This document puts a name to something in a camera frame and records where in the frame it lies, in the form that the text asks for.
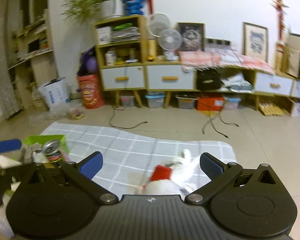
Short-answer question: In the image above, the red storage box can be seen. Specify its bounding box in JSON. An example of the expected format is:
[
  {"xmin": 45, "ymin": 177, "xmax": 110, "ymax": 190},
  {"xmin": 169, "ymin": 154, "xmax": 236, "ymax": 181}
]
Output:
[{"xmin": 196, "ymin": 96, "xmax": 224, "ymax": 112}]

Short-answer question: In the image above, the white desk fan lower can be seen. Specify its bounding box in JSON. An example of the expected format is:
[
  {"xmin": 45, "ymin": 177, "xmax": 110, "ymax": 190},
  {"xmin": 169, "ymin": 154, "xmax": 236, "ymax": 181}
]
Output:
[{"xmin": 158, "ymin": 28, "xmax": 183, "ymax": 61}]

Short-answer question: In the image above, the green plastic bin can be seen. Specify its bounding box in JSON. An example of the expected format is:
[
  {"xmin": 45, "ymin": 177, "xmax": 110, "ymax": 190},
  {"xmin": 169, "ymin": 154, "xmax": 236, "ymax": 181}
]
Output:
[{"xmin": 12, "ymin": 134, "xmax": 71, "ymax": 160}]

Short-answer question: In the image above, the potted green plant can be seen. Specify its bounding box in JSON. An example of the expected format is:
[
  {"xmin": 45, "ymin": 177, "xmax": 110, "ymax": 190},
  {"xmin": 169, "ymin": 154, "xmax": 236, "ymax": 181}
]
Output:
[{"xmin": 61, "ymin": 0, "xmax": 138, "ymax": 22}]

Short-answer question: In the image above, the purple plush toy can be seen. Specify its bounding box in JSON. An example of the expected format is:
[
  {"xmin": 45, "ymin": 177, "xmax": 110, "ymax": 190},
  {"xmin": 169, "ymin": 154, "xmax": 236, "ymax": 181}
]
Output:
[{"xmin": 77, "ymin": 47, "xmax": 98, "ymax": 76}]

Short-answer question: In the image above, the black cable on floor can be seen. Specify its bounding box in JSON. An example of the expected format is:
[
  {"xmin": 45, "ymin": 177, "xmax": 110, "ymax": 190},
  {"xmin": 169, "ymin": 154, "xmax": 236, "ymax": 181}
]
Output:
[{"xmin": 108, "ymin": 106, "xmax": 148, "ymax": 130}]

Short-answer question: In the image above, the tall wooden shelf cabinet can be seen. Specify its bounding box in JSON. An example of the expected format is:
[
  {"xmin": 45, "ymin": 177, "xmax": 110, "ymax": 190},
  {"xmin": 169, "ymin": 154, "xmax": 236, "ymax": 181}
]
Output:
[{"xmin": 94, "ymin": 15, "xmax": 147, "ymax": 108}]

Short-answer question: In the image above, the long low wooden tv bench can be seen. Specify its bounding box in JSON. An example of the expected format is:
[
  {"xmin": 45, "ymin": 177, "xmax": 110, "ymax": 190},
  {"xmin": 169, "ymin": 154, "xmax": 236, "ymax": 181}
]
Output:
[{"xmin": 197, "ymin": 67, "xmax": 300, "ymax": 106}]

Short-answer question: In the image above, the grey checkered cloth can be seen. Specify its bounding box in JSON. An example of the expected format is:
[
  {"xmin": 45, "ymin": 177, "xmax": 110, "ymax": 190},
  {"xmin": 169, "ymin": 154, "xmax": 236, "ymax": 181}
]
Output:
[{"xmin": 0, "ymin": 122, "xmax": 237, "ymax": 238}]

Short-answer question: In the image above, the tin can with label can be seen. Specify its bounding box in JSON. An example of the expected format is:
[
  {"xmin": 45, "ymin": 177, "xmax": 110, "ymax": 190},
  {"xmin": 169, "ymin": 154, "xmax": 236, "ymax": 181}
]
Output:
[{"xmin": 43, "ymin": 140, "xmax": 65, "ymax": 163}]

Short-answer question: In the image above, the red snack bucket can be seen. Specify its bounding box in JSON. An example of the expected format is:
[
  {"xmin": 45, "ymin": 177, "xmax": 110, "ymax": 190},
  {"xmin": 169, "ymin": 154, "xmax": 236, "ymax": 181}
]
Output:
[{"xmin": 77, "ymin": 74, "xmax": 105, "ymax": 109}]

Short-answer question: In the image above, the framed cartoon drawing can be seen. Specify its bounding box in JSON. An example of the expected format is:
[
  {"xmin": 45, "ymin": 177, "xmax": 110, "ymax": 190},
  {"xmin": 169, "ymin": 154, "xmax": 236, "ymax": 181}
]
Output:
[{"xmin": 243, "ymin": 22, "xmax": 269, "ymax": 62}]

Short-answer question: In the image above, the white desk fan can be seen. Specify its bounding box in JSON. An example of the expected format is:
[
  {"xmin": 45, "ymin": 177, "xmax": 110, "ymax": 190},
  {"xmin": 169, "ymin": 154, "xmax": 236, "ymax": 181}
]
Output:
[
  {"xmin": 146, "ymin": 13, "xmax": 171, "ymax": 37},
  {"xmin": 158, "ymin": 28, "xmax": 183, "ymax": 61}
]

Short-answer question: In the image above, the blue plush toy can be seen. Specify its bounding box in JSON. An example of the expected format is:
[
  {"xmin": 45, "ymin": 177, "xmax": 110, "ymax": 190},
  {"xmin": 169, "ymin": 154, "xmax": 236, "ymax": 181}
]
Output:
[{"xmin": 123, "ymin": 0, "xmax": 146, "ymax": 16}]

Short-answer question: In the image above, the low wooden drawer cabinet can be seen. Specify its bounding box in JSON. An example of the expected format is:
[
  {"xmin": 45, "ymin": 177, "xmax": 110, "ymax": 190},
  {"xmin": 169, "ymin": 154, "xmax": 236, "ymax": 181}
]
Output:
[{"xmin": 145, "ymin": 63, "xmax": 197, "ymax": 108}]

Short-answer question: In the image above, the dark framed cat picture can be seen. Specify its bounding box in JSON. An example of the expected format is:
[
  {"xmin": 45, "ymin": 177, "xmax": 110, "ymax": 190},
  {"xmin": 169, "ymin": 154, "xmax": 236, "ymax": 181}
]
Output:
[{"xmin": 177, "ymin": 22, "xmax": 205, "ymax": 51}]

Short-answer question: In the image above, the pink checkered cloth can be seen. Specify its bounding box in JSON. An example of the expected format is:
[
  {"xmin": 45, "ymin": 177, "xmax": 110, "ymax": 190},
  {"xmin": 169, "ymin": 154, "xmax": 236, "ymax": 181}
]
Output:
[{"xmin": 178, "ymin": 51, "xmax": 275, "ymax": 75}]

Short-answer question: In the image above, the white desk fan upper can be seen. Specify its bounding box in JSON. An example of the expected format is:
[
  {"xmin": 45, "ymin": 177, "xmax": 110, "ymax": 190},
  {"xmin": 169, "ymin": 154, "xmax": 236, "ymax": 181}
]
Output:
[{"xmin": 146, "ymin": 13, "xmax": 171, "ymax": 37}]

